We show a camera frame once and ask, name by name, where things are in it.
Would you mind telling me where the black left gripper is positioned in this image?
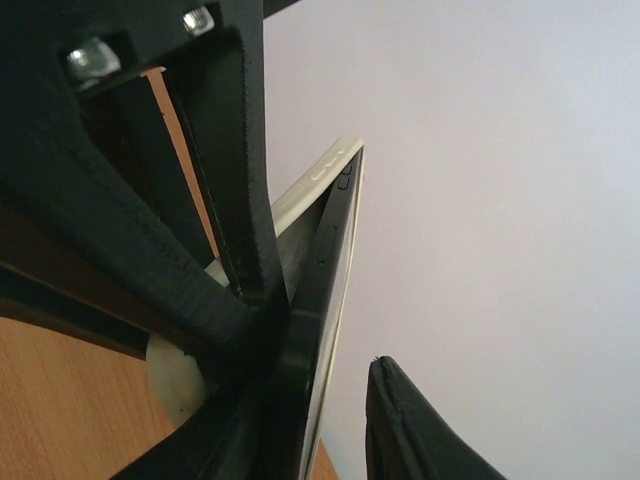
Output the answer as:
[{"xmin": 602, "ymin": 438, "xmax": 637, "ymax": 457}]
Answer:
[{"xmin": 1, "ymin": 1, "xmax": 291, "ymax": 91}]

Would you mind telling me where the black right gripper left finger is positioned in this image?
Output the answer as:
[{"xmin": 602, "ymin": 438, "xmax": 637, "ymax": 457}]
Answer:
[{"xmin": 114, "ymin": 379, "xmax": 268, "ymax": 480}]

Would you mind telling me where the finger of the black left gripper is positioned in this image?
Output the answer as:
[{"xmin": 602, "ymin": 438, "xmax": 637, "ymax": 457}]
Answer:
[
  {"xmin": 1, "ymin": 76, "xmax": 277, "ymax": 375},
  {"xmin": 165, "ymin": 1, "xmax": 283, "ymax": 305}
]

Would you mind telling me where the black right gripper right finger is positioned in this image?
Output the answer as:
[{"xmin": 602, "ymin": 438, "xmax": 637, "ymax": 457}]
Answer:
[{"xmin": 365, "ymin": 356, "xmax": 504, "ymax": 480}]

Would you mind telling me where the cream white phone case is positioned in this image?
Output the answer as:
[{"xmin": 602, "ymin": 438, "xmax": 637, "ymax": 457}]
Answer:
[{"xmin": 144, "ymin": 135, "xmax": 367, "ymax": 480}]

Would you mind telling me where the black phone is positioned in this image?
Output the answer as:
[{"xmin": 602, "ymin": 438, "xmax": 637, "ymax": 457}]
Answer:
[{"xmin": 255, "ymin": 150, "xmax": 364, "ymax": 479}]

